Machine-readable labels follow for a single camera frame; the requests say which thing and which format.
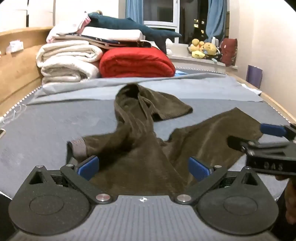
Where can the cream folded blanket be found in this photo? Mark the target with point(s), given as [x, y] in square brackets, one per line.
[67, 60]

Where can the grey quilted mattress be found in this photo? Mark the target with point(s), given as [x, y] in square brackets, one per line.
[53, 125]

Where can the light blue bed sheet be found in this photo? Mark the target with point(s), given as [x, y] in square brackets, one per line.
[92, 89]

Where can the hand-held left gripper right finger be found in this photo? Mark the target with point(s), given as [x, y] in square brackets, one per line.
[199, 170]

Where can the dark patterned folded cloth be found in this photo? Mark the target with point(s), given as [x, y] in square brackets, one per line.
[120, 43]

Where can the yellow bear plush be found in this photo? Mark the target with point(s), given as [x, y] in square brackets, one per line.
[210, 48]

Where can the white framed window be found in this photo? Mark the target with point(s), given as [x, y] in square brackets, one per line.
[175, 16]

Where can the person's right hand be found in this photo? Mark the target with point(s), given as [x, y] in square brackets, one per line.
[288, 197]

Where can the white packet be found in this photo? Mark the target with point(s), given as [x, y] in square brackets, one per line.
[15, 46]

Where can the dark red cushion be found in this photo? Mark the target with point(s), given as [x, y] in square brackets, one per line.
[229, 52]

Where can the dark teal shark plush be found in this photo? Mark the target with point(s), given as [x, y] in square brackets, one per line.
[129, 25]

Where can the red folded blanket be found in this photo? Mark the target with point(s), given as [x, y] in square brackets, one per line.
[136, 62]

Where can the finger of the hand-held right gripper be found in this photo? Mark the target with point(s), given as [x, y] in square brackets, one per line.
[238, 143]
[272, 130]

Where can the white pink folded blanket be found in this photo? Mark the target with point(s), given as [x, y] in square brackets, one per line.
[67, 27]

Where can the purple box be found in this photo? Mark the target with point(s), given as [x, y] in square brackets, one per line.
[254, 75]

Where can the white folded cloth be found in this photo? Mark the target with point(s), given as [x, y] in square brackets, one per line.
[113, 33]

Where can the yellow plush toy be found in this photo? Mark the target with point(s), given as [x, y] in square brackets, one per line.
[197, 47]

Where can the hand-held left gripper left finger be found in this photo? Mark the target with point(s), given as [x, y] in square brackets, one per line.
[89, 167]

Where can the blue curtain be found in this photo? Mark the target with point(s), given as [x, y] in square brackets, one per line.
[134, 10]
[216, 19]

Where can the white plush toy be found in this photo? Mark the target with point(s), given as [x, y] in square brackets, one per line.
[170, 46]

